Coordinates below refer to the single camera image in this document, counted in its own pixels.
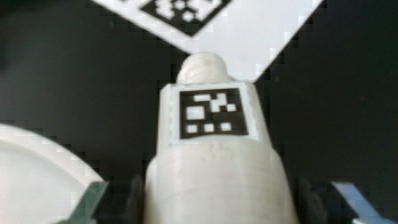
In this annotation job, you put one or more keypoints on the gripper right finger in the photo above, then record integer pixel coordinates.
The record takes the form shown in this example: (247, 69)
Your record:
(332, 204)

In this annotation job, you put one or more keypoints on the white marker sheet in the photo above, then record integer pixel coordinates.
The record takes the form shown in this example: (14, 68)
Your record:
(240, 28)

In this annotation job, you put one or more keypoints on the white round table top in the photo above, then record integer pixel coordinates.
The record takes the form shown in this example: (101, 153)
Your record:
(44, 178)

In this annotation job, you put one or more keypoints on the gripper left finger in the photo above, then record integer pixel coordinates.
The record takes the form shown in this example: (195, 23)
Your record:
(110, 204)

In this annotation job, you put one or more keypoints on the white table leg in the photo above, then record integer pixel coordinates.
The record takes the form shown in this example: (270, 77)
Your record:
(215, 178)

